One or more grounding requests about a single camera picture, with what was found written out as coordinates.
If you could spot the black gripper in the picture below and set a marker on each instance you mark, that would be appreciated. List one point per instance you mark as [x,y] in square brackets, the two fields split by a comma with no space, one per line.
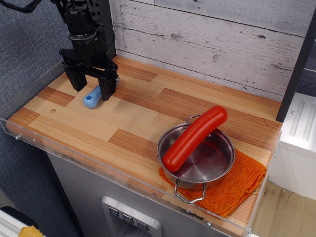
[90,59]

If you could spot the blue and grey toy spoon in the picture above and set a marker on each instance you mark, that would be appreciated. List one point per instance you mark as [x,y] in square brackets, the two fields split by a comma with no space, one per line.
[91,99]

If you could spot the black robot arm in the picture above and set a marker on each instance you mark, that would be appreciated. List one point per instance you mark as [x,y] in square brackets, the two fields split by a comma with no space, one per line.
[82,20]

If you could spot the silver toy fridge cabinet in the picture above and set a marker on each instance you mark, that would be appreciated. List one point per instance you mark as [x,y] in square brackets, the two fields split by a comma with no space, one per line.
[85,189]

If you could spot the red toy sausage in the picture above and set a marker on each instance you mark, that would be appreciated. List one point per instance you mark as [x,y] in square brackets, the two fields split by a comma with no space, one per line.
[195,133]

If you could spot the grey dispenser button panel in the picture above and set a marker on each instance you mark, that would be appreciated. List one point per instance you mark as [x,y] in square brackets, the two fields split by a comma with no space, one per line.
[126,221]

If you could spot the orange knitted cloth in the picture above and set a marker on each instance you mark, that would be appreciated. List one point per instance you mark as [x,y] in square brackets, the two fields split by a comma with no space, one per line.
[238,184]

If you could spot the white toy sink unit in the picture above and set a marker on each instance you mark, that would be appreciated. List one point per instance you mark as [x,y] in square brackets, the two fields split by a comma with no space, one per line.
[293,165]

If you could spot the clear acrylic guard rail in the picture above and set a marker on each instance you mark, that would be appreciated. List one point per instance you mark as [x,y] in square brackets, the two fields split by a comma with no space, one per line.
[116,140]

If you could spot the steel pot with handles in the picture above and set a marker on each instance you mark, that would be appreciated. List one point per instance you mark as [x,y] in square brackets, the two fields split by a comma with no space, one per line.
[204,169]

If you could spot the black right vertical post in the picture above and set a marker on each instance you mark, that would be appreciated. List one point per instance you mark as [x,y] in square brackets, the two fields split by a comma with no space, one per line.
[298,69]

